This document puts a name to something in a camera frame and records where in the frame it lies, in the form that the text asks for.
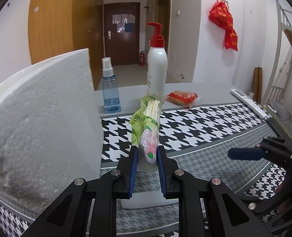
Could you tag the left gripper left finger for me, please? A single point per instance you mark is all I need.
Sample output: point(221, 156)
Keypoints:
point(89, 208)

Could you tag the white paper piece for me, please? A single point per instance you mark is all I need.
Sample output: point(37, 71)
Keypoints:
point(144, 200)

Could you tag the white metal bed ladder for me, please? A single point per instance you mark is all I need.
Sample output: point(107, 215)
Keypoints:
point(277, 58)

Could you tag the blue spray bottle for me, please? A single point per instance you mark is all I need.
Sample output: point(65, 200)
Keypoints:
point(110, 88)

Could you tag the red pump lotion bottle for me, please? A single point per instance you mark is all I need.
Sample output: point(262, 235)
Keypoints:
point(157, 63)

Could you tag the white styrofoam box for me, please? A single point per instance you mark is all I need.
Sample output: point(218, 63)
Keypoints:
point(50, 129)

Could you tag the brown wooden rolls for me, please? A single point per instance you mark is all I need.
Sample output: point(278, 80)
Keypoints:
point(257, 85)

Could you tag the wooden side door frame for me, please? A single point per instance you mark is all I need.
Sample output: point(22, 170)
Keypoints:
point(163, 16)

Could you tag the red snack packet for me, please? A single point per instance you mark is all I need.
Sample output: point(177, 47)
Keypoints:
point(183, 98)

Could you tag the red plastic bag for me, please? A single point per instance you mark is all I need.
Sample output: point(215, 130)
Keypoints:
point(221, 16)

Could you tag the wooden wardrobe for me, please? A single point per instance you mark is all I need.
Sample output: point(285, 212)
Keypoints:
point(59, 26)

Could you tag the houndstooth table mat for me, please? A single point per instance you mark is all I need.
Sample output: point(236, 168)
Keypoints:
point(198, 139)

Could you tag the red fire extinguisher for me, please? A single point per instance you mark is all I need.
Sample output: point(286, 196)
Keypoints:
point(142, 59)

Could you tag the dark brown entrance door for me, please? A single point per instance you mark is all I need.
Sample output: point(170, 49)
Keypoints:
point(121, 32)

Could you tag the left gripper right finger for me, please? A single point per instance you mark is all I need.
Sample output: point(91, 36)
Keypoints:
point(206, 208)

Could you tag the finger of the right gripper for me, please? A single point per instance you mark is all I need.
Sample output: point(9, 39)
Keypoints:
point(246, 154)

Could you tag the white remote control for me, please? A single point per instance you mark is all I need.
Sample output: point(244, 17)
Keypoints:
point(251, 104)

